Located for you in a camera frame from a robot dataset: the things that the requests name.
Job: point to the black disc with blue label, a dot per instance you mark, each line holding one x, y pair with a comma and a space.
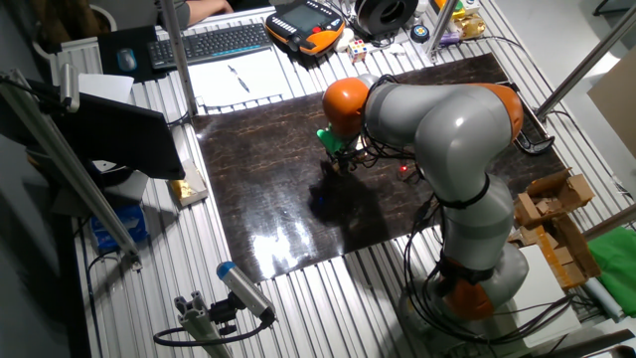
420, 34

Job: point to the pale grey roll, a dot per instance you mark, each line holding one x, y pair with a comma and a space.
603, 298

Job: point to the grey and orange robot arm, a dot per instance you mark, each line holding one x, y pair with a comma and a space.
447, 129

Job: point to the open brown cardboard box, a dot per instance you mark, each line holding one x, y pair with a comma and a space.
579, 189

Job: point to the aluminium frame post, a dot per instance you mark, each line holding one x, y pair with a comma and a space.
74, 179
611, 221
439, 27
179, 59
586, 62

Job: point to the blue-grey computer mouse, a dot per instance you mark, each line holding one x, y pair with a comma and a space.
126, 59

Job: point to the green printed gripper mount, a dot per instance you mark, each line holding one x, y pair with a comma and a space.
330, 140

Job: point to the black filament spool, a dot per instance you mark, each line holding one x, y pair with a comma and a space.
370, 20

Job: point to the dark marble-pattern mat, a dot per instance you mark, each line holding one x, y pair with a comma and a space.
258, 164

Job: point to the green cloth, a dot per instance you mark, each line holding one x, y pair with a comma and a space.
616, 268

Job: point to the short aluminium profile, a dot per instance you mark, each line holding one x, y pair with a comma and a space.
196, 323

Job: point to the long brown cardboard box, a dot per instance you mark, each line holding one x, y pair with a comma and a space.
566, 258

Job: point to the small white object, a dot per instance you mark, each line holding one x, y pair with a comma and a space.
396, 49

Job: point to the yellow green bottle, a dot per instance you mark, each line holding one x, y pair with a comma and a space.
459, 11

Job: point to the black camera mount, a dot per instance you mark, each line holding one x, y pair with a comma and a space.
223, 313

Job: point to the black monitor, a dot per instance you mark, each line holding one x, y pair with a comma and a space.
124, 139

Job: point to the blue plastic pack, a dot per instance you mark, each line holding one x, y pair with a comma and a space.
121, 229

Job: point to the orange and black teach pendant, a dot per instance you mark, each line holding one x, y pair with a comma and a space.
303, 20

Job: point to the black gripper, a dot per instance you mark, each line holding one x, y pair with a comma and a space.
344, 161

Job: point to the black mouse pad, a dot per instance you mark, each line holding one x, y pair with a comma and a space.
109, 50

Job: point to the colourful Rubik's cube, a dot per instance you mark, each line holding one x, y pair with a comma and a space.
358, 51

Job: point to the white box with gold item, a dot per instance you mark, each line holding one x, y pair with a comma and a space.
186, 189

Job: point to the small purple object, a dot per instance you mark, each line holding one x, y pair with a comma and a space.
449, 39

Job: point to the small brown cardboard box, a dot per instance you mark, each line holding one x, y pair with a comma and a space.
526, 211

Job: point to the white paper sheet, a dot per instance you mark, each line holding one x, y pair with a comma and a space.
258, 74

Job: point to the brown cardboard sheet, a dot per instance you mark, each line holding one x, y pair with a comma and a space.
616, 104

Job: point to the person's bare forearm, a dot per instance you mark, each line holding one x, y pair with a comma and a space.
208, 10

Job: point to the black computer keyboard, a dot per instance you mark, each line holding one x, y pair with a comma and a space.
208, 45

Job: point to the dark pen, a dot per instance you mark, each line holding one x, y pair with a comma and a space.
238, 78

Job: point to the white rounded object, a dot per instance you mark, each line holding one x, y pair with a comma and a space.
344, 41

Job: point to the silver camera with blue end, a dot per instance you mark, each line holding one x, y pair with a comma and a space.
243, 288

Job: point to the clear golden container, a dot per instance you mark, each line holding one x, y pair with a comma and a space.
472, 27

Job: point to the white foam board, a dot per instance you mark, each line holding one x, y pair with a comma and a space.
541, 298

